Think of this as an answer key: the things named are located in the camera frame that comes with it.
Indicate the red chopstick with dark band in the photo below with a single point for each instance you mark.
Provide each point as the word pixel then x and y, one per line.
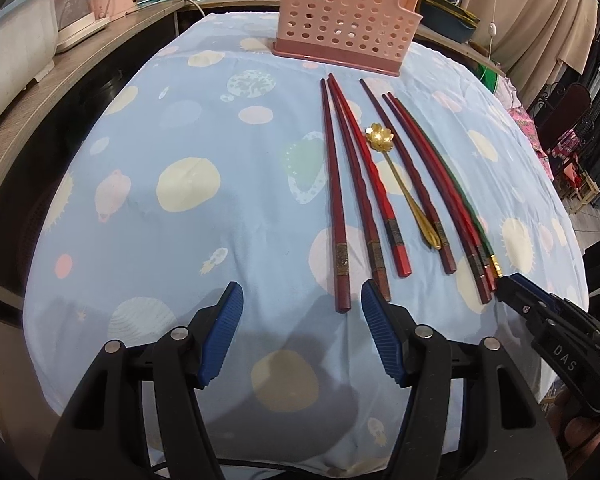
pixel 377 199

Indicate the dark red twisted chopstick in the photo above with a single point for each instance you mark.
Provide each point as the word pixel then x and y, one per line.
pixel 356 185

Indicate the beige curtain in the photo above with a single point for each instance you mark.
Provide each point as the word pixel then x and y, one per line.
pixel 530 20

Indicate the blue planet-print blanket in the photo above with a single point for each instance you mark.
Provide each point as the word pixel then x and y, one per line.
pixel 205 240

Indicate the green plastic bag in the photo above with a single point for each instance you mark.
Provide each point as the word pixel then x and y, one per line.
pixel 491 79

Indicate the white blender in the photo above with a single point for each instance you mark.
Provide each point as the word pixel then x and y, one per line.
pixel 80 5

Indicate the green chopstick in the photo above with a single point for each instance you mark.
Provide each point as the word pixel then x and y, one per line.
pixel 486 242

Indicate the person's right hand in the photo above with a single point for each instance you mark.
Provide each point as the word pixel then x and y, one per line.
pixel 582 432

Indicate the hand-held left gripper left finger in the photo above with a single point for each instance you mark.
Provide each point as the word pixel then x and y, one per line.
pixel 225 330

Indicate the white plastic storage bin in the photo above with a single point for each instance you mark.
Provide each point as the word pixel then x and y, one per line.
pixel 10 50

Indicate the gold flower spoon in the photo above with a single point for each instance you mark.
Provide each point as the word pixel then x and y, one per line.
pixel 377 136

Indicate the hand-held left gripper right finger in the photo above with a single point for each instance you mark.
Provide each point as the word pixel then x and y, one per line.
pixel 380 330

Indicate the wooden side shelf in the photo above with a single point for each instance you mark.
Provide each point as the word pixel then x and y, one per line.
pixel 80 75

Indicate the pink floral cloth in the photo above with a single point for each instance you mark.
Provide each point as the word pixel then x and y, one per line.
pixel 530 135

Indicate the yellow bowl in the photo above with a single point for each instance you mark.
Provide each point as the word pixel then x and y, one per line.
pixel 455 10

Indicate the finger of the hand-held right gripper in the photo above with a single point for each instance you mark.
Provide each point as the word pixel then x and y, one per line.
pixel 537 292
pixel 517 300

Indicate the blue bowl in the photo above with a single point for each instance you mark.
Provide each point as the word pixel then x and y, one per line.
pixel 445 29

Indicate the black chair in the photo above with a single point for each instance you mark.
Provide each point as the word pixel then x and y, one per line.
pixel 567 105

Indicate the pink perforated utensil holder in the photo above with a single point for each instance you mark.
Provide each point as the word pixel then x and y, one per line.
pixel 340 20

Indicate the blue tissue pack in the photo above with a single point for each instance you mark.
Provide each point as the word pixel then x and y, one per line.
pixel 155 0

